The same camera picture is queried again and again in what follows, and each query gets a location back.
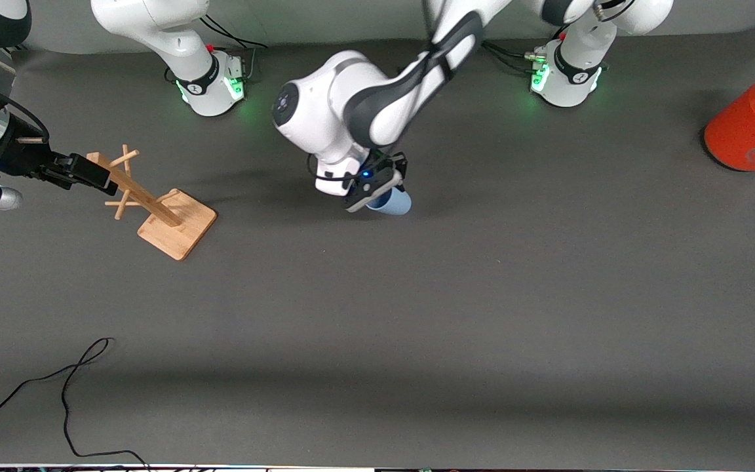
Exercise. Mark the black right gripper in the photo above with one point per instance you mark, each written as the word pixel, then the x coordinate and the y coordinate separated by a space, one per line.
pixel 23 157

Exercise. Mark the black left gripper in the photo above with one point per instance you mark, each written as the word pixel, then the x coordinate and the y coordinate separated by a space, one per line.
pixel 396 165

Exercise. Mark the light blue cup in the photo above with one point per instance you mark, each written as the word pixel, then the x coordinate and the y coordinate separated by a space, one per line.
pixel 394 203

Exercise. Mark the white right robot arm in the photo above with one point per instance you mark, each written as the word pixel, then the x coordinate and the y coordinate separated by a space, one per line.
pixel 174 39

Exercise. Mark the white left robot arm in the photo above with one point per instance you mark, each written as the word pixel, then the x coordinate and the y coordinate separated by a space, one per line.
pixel 364 98

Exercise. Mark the wooden cup rack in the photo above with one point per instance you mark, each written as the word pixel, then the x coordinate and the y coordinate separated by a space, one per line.
pixel 177 226

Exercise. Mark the dark grey table cloth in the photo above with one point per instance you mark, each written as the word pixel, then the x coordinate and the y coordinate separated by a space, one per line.
pixel 417 295

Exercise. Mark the orange can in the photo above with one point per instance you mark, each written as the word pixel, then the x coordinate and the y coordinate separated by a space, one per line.
pixel 751 124

